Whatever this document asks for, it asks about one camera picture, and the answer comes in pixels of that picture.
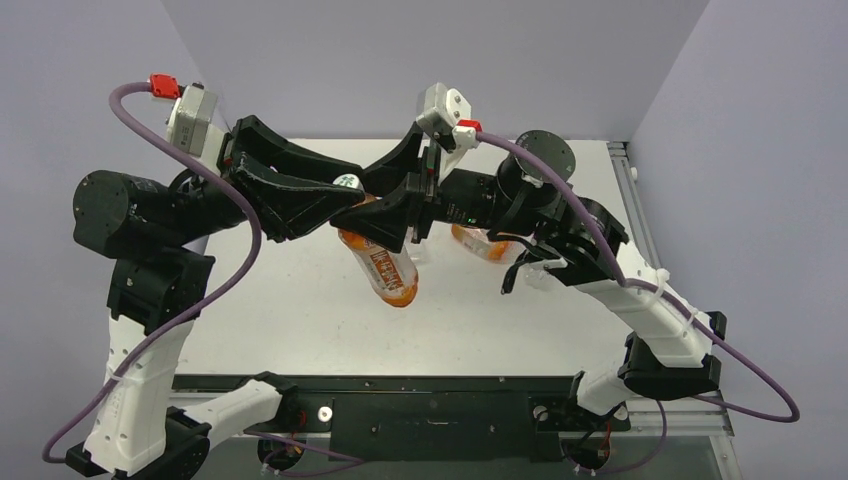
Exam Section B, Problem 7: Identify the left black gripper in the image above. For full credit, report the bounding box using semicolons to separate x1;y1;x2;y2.
159;117;364;247

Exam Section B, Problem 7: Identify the slim orange drink bottle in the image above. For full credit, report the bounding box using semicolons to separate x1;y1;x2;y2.
331;169;420;310

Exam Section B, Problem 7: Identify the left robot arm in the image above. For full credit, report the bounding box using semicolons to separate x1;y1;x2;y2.
64;116;363;479

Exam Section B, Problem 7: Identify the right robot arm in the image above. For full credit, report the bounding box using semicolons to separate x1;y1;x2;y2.
441;130;724;427

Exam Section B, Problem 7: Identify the clear water bottle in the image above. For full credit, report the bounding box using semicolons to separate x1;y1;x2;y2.
405;241;431;266

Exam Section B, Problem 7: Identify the wide orange drink bottle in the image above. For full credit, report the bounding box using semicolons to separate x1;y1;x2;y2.
451;225;523;264

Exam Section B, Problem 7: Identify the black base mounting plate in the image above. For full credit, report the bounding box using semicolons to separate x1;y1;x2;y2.
172;374;632;465

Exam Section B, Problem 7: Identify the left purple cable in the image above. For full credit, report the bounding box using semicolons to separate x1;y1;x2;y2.
40;82;364;480

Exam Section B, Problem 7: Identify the purple cable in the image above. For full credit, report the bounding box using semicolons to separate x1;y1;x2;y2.
40;82;364;480
473;129;802;478

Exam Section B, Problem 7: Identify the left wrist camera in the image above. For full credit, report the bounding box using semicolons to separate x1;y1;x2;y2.
148;73;226;174

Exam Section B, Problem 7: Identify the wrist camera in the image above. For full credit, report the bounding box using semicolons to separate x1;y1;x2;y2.
415;82;482;184
148;73;226;174

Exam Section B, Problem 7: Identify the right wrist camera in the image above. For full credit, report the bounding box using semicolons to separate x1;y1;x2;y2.
415;82;482;184

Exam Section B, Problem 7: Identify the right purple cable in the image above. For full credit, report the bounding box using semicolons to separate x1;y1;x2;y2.
473;129;802;478

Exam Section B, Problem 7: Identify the aluminium frame rail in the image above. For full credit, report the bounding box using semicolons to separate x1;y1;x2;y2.
607;141;662;271

